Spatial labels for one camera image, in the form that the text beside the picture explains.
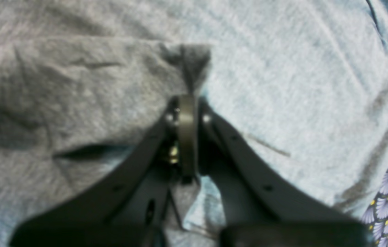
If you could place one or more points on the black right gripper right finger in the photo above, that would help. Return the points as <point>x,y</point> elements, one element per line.
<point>261,208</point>

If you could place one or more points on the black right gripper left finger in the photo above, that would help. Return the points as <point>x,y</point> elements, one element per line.
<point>127,207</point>

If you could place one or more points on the light grey T-shirt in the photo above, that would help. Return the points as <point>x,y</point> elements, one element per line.
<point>81,81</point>

